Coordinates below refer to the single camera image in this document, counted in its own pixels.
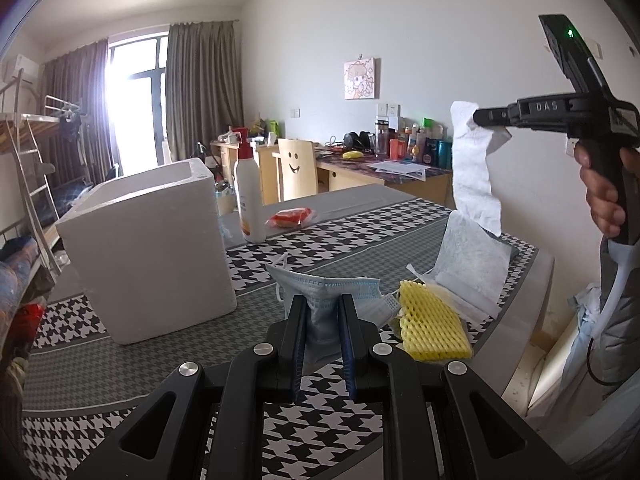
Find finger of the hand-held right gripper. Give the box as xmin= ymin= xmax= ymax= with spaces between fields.
xmin=472 ymin=106 xmax=521 ymax=129

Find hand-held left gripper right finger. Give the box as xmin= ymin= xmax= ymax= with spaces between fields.
xmin=337 ymin=292 xmax=576 ymax=480

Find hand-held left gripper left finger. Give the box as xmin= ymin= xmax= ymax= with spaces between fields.
xmin=65 ymin=294 xmax=308 ymax=480

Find blue face mask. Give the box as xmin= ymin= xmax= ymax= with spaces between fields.
xmin=265 ymin=260 xmax=402 ymax=361

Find white paper towel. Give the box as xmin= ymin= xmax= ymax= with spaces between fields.
xmin=449 ymin=101 xmax=512 ymax=237

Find white foam box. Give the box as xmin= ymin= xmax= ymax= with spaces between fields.
xmin=55 ymin=157 xmax=238 ymax=346

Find person's right hand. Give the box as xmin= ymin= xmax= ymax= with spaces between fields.
xmin=573 ymin=141 xmax=628 ymax=237

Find row of toiletry bottles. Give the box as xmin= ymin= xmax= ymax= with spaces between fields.
xmin=375 ymin=115 xmax=453 ymax=168

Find yellow foam fruit net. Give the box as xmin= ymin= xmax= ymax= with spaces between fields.
xmin=397 ymin=280 xmax=473 ymax=362

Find houndstooth tablecloth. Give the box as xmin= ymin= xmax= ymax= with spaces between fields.
xmin=20 ymin=182 xmax=556 ymax=480

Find printed paper sheets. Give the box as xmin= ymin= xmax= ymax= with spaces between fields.
xmin=367 ymin=159 xmax=431 ymax=181

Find red snack packet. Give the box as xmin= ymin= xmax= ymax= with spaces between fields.
xmin=265 ymin=206 xmax=317 ymax=230

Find white face mask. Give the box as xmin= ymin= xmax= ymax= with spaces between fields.
xmin=405 ymin=263 xmax=501 ymax=322

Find black headphones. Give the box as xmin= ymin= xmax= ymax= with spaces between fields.
xmin=343 ymin=131 xmax=377 ymax=152

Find white red-pump lotion bottle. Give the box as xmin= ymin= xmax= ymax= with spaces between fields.
xmin=234 ymin=129 xmax=267 ymax=244

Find wooden smiley face chair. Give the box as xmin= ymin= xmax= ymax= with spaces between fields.
xmin=272 ymin=138 xmax=319 ymax=204

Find wooden desk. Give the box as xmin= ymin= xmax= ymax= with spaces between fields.
xmin=210 ymin=139 xmax=453 ymax=211

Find person's blue jeans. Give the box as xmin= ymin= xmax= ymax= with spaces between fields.
xmin=562 ymin=284 xmax=603 ymax=396

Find person's grey jacket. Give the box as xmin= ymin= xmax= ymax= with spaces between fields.
xmin=560 ymin=245 xmax=640 ymax=480

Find wide grey curtain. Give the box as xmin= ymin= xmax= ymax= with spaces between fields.
xmin=166 ymin=20 xmax=244 ymax=171

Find glass balcony door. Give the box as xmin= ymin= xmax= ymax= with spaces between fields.
xmin=106 ymin=34 xmax=171 ymax=171

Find colourful bedding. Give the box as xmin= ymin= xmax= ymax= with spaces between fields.
xmin=0 ymin=237 xmax=48 ymax=311

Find dark hanging clothes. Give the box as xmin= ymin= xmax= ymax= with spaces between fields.
xmin=57 ymin=110 xmax=83 ymax=142

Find metal bunk bed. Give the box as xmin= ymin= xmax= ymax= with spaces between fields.
xmin=0 ymin=67 xmax=116 ymax=281

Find dark grey curtain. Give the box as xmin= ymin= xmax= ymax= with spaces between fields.
xmin=40 ymin=39 xmax=121 ymax=181

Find white air conditioner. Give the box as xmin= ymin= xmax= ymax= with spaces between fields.
xmin=2 ymin=55 xmax=40 ymax=83

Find cartoon wall picture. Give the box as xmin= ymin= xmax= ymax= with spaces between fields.
xmin=343 ymin=57 xmax=381 ymax=101

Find white cable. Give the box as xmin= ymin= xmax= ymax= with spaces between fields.
xmin=592 ymin=239 xmax=633 ymax=336

